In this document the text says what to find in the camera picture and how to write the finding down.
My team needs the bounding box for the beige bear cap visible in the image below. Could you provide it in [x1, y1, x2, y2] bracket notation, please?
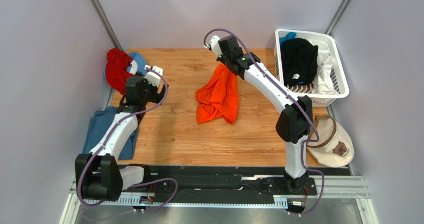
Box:
[307, 115, 355, 168]

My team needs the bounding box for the black t shirt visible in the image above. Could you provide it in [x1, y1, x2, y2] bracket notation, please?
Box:
[280, 38, 318, 86]

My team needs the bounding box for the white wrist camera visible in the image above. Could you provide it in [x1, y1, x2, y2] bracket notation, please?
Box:
[204, 35, 222, 57]
[145, 65, 163, 87]

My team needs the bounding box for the red t shirt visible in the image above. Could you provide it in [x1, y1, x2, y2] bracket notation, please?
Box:
[106, 48, 134, 95]

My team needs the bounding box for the white t shirt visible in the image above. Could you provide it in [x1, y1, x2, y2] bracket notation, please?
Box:
[306, 39, 338, 95]

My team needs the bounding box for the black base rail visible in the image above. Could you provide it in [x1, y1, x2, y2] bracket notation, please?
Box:
[119, 165, 352, 205]

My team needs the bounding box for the light blue cap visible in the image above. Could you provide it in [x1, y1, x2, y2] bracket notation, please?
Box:
[104, 52, 147, 82]

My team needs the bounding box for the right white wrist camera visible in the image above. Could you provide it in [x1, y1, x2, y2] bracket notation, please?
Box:
[204, 35, 222, 57]

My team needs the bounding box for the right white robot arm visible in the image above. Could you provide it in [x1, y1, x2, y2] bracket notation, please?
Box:
[208, 35, 312, 193]

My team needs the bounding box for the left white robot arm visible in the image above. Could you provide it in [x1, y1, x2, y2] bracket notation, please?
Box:
[75, 70, 168, 206]

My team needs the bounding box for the teal blue garment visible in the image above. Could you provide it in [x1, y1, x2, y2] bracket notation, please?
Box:
[279, 32, 297, 45]

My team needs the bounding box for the white laundry basket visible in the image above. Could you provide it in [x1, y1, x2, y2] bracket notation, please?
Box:
[273, 29, 349, 107]

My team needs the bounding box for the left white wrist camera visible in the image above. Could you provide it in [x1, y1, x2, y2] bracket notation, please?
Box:
[145, 65, 163, 87]

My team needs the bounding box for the folded blue t shirt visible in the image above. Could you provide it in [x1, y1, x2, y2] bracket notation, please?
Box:
[82, 106, 139, 160]

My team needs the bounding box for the orange t shirt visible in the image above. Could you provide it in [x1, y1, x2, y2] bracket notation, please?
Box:
[195, 64, 239, 124]

